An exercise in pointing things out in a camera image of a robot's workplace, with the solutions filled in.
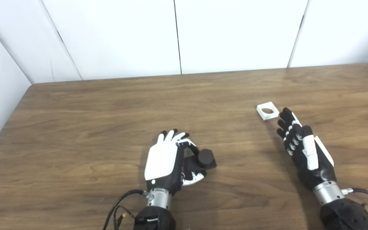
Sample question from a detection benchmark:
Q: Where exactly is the black peg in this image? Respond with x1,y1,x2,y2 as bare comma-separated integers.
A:
184,149,218,175

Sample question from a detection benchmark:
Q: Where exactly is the white square piece with hole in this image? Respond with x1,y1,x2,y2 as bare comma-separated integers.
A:
256,102,280,121

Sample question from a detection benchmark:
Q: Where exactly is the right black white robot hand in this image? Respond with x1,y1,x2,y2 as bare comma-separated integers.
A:
277,107,337,191

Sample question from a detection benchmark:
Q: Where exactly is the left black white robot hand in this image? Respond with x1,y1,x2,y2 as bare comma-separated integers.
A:
144,129,207,196

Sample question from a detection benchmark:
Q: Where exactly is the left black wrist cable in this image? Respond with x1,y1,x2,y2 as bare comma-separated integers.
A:
103,189,149,230

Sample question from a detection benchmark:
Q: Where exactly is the left thin wire bundle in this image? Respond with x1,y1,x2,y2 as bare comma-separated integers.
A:
114,206,136,230

